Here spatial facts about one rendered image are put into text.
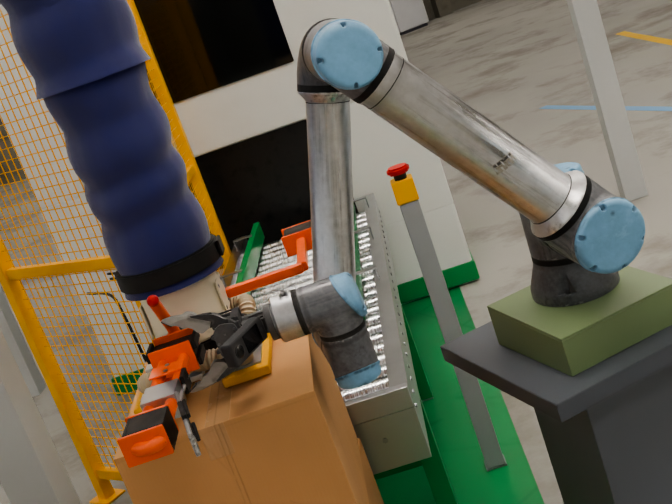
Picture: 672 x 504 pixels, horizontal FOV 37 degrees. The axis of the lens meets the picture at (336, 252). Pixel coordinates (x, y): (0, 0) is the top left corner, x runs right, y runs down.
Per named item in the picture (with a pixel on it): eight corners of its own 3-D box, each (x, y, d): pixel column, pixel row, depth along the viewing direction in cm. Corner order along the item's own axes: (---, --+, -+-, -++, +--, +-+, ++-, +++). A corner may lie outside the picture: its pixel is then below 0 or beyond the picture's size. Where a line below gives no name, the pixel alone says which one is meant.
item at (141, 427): (136, 444, 164) (124, 417, 162) (179, 429, 163) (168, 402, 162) (128, 468, 156) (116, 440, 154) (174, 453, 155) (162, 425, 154)
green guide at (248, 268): (244, 244, 491) (238, 227, 489) (265, 237, 490) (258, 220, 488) (204, 372, 338) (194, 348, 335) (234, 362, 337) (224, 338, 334)
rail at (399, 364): (375, 232, 490) (363, 195, 485) (386, 228, 489) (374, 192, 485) (412, 455, 268) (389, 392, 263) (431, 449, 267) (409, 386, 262)
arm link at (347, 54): (623, 208, 209) (328, -4, 185) (668, 226, 192) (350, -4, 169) (581, 269, 210) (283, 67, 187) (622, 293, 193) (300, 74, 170)
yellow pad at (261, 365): (233, 332, 236) (225, 313, 235) (273, 318, 236) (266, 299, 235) (224, 389, 204) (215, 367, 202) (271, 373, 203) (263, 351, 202)
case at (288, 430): (208, 487, 258) (150, 348, 248) (357, 436, 257) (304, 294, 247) (190, 633, 200) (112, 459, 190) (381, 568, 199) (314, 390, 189)
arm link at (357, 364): (375, 360, 203) (355, 306, 200) (390, 381, 192) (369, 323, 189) (331, 378, 202) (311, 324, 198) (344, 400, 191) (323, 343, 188)
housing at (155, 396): (152, 411, 176) (143, 389, 175) (189, 399, 176) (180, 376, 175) (147, 429, 169) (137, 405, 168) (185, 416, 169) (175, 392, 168)
